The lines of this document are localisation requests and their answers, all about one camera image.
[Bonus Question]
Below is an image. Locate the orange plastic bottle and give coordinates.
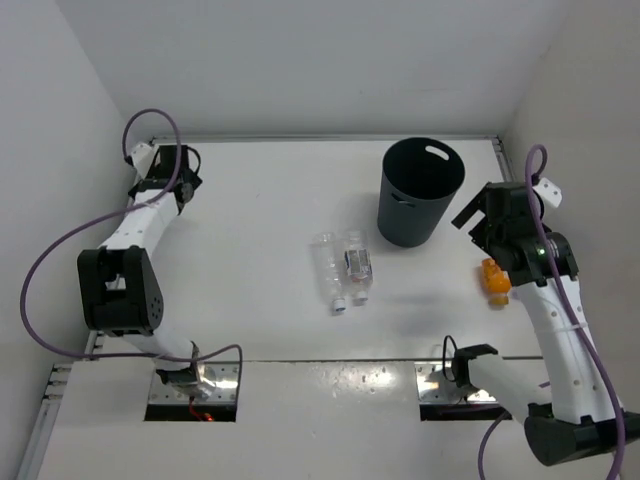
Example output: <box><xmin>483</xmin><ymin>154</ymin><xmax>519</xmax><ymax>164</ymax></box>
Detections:
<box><xmin>481</xmin><ymin>258</ymin><xmax>512</xmax><ymax>307</ymax></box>

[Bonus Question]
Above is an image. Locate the clear labelled plastic bottle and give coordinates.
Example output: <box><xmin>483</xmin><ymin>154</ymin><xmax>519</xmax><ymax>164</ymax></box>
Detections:
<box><xmin>343</xmin><ymin>230</ymin><xmax>373</xmax><ymax>305</ymax></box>

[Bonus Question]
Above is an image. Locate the clear unlabelled plastic bottle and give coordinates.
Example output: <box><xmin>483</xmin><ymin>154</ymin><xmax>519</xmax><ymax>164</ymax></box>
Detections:
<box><xmin>311</xmin><ymin>232</ymin><xmax>347</xmax><ymax>315</ymax></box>

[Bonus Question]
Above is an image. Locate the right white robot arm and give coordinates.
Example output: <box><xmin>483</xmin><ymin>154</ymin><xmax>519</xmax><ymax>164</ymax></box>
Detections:
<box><xmin>451</xmin><ymin>182</ymin><xmax>639</xmax><ymax>466</ymax></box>

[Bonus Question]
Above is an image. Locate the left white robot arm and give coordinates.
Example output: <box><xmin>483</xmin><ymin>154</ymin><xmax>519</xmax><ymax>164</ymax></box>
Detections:
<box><xmin>77</xmin><ymin>143</ymin><xmax>215</xmax><ymax>401</ymax></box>

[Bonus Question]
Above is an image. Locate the dark grey plastic bin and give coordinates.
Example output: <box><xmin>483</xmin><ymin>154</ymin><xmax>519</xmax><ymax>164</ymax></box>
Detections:
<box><xmin>377</xmin><ymin>137</ymin><xmax>466</xmax><ymax>248</ymax></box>

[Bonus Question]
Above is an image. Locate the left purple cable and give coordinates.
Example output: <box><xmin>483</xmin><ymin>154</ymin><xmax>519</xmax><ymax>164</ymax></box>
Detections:
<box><xmin>19</xmin><ymin>108</ymin><xmax>244</xmax><ymax>396</ymax></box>

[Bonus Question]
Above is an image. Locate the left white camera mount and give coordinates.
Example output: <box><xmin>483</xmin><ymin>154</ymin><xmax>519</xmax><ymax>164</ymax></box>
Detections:
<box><xmin>128</xmin><ymin>142</ymin><xmax>155</xmax><ymax>178</ymax></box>

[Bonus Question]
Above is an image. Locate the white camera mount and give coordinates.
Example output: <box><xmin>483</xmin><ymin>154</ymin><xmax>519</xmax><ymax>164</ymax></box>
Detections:
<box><xmin>128</xmin><ymin>142</ymin><xmax>155</xmax><ymax>178</ymax></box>
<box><xmin>533</xmin><ymin>177</ymin><xmax>562</xmax><ymax>209</ymax></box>

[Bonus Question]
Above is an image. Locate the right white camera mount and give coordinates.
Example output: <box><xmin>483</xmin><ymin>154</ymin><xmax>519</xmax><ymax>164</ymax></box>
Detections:
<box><xmin>533</xmin><ymin>177</ymin><xmax>562</xmax><ymax>209</ymax></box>

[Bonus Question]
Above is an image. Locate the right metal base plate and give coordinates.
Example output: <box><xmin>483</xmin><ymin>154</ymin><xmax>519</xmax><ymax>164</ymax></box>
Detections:
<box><xmin>414</xmin><ymin>361</ymin><xmax>497</xmax><ymax>406</ymax></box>

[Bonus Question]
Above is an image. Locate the metal base plate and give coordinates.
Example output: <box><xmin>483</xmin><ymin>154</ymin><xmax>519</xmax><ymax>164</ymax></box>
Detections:
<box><xmin>148</xmin><ymin>362</ymin><xmax>240</xmax><ymax>406</ymax></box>
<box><xmin>414</xmin><ymin>361</ymin><xmax>497</xmax><ymax>406</ymax></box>

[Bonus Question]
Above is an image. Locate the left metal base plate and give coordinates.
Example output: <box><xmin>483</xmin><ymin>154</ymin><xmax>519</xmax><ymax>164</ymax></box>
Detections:
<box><xmin>148</xmin><ymin>362</ymin><xmax>240</xmax><ymax>406</ymax></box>

